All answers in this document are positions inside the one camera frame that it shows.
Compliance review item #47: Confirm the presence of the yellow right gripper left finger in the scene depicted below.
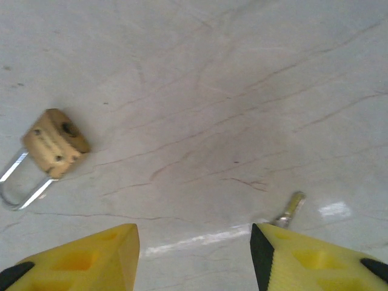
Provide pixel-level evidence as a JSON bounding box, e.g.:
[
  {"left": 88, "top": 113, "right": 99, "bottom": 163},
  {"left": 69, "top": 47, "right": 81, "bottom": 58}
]
[{"left": 0, "top": 223, "right": 141, "bottom": 291}]

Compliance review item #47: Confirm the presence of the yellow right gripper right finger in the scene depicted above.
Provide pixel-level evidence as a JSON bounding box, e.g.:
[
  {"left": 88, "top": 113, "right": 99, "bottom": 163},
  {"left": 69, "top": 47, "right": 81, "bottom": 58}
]
[{"left": 250, "top": 222, "right": 388, "bottom": 291}]

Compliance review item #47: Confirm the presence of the silver square-head key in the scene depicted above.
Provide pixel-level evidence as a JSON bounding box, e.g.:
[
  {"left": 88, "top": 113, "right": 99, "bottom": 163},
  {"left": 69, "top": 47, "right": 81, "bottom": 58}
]
[{"left": 271, "top": 190, "right": 307, "bottom": 228}]

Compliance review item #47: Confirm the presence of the small brass padlock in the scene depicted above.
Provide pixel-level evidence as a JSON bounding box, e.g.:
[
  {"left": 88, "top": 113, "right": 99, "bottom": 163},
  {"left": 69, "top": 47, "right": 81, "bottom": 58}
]
[{"left": 0, "top": 108, "right": 92, "bottom": 212}]

